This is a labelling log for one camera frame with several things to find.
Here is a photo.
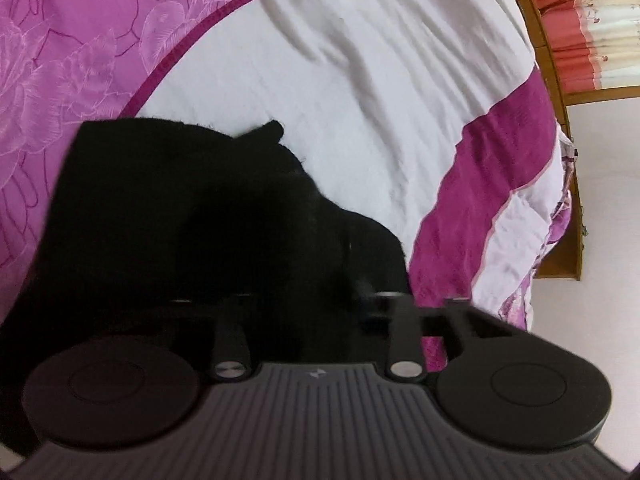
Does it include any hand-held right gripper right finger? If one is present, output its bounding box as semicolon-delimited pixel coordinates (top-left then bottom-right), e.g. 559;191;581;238
366;290;522;382

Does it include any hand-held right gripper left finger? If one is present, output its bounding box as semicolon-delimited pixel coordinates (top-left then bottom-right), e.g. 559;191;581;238
122;292;261;381

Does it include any black cloth garment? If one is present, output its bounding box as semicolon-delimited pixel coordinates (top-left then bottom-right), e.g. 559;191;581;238
0;117;416;457

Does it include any pink purple floral blanket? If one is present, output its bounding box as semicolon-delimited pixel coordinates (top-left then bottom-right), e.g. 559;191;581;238
0;0;577;372

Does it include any white and red curtain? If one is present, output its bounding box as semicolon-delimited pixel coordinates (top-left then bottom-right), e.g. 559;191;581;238
520;0;640;94

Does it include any wooden bed frame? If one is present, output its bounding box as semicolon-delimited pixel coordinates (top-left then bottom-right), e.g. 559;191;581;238
500;0;587;282

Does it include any wooden window frame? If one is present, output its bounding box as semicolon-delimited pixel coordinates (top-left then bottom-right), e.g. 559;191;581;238
564;85;640;109

